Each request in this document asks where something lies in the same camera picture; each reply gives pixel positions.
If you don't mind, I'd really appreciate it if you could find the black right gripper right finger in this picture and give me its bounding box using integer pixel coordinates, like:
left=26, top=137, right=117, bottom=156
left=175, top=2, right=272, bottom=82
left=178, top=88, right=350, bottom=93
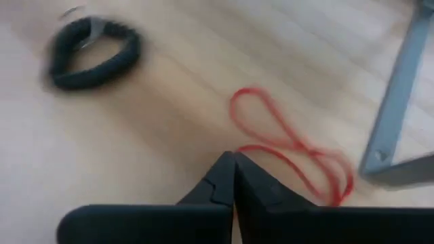
left=233, top=151, right=434, bottom=244

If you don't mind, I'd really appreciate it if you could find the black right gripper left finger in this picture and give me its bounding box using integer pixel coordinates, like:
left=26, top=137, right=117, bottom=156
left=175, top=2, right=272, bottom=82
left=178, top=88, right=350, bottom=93
left=56, top=150, right=235, bottom=244

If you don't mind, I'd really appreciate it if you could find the red rubber band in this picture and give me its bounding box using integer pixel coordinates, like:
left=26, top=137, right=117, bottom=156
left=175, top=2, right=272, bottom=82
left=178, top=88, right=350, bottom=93
left=229, top=87, right=356, bottom=207

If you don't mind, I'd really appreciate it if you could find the grey perforated metal riser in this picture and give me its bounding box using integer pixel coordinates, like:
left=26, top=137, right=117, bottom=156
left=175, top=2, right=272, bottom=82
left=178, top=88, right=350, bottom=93
left=357, top=0, right=434, bottom=188

